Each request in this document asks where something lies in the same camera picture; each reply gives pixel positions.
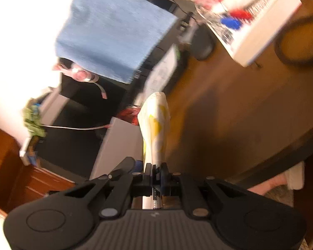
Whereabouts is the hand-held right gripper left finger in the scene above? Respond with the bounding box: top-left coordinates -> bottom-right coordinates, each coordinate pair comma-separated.
63,157 -> 155,218

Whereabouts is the grey box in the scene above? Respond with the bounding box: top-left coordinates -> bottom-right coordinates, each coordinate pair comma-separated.
90,117 -> 145,181

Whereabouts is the wooden drawer cabinet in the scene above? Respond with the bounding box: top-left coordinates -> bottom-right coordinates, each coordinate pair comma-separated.
0,127 -> 76,214

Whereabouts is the blue cloth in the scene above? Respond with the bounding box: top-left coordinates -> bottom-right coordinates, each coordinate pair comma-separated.
55,0 -> 178,85

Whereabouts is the white and yellow shopping bag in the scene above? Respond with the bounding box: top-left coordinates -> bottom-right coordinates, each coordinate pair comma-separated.
137,92 -> 171,166

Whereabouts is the red wire bundle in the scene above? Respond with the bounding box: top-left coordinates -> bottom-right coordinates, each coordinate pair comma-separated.
116,105 -> 142,125

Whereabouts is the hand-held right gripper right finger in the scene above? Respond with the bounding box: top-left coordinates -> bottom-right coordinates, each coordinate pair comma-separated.
155,162 -> 251,218

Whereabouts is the green crumpled cloth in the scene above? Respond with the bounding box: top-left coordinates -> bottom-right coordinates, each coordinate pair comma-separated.
21,98 -> 47,137

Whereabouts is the black ring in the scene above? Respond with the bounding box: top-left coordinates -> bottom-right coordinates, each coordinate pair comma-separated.
274,16 -> 313,65

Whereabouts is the white printed paper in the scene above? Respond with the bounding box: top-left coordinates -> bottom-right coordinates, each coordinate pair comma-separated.
142,45 -> 181,98

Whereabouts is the white printed box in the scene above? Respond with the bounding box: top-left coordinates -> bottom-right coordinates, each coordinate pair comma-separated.
198,0 -> 302,68

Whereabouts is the pink tape roll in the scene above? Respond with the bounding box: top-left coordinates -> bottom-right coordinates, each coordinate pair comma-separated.
52,62 -> 108,100

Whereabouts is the white cable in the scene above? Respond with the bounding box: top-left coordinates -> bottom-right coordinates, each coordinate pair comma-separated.
41,124 -> 112,131

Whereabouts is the black computer mouse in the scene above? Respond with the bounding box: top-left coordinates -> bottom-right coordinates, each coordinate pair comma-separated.
190,27 -> 216,61

